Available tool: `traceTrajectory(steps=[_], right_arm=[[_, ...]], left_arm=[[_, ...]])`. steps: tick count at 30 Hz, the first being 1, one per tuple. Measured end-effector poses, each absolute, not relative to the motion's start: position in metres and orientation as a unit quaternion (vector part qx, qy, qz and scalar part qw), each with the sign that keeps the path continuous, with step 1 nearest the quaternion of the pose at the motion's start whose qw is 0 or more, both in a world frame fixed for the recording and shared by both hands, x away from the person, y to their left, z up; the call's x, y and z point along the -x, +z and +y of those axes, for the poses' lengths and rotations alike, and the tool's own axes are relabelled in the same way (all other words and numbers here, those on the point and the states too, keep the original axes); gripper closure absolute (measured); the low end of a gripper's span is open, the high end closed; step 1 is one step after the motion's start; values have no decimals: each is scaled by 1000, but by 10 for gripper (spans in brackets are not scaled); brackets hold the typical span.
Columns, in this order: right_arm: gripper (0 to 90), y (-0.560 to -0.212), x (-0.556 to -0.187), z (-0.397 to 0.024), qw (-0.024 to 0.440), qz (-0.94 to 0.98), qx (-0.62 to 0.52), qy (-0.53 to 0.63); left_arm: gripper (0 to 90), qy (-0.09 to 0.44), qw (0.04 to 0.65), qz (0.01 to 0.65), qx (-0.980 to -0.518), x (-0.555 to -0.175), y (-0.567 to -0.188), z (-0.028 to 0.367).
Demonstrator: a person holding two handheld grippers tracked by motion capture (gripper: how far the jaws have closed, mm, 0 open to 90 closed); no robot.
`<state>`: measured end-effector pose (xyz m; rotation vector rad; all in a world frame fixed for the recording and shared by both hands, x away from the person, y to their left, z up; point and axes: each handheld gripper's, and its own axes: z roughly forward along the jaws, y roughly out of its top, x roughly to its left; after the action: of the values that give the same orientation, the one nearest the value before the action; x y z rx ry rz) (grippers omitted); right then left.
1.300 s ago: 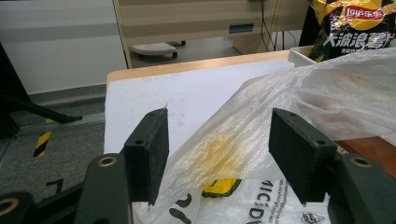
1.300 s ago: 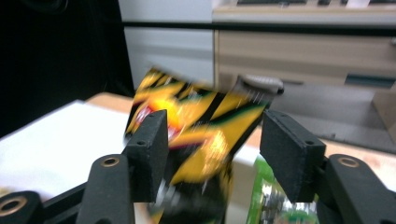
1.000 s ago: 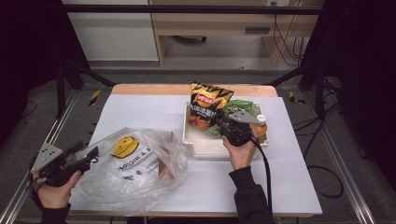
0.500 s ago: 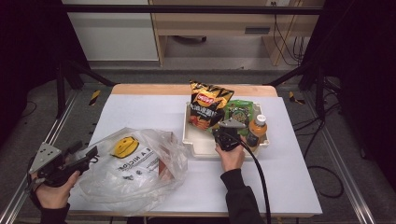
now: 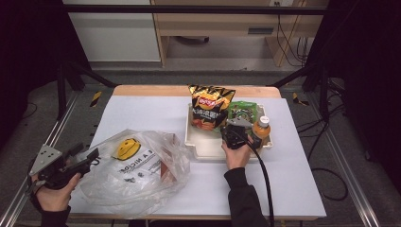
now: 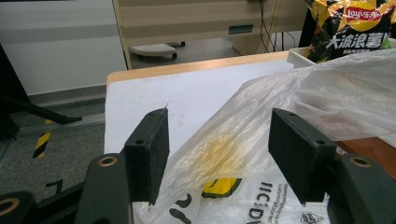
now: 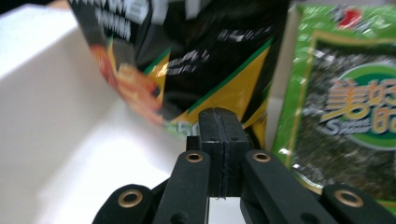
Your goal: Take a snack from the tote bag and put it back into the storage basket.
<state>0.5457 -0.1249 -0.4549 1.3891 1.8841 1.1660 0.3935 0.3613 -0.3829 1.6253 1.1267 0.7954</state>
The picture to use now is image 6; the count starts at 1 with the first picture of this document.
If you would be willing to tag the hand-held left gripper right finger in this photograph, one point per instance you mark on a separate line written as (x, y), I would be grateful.
(299, 152)

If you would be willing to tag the white table sheet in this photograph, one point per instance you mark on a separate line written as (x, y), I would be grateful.
(193, 90)

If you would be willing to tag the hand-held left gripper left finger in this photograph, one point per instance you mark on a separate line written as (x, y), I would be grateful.
(149, 155)

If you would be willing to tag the green snack packet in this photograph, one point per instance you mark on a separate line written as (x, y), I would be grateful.
(386, 43)

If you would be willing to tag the aluminium floor rail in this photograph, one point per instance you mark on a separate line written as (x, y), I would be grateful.
(71, 123)

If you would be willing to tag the light wooden desk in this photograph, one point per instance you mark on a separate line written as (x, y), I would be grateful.
(193, 21)

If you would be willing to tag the white plastic bin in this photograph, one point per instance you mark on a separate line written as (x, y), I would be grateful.
(300, 57)

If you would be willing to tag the yellow black floor tape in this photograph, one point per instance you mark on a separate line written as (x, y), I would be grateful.
(43, 140)

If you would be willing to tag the yellow black chips bag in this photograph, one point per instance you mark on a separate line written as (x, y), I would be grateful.
(351, 28)

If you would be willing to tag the translucent plastic shopping bag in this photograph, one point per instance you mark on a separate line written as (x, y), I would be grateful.
(280, 102)

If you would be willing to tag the small wheeled dolly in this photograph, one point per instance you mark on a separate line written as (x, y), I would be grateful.
(154, 49)

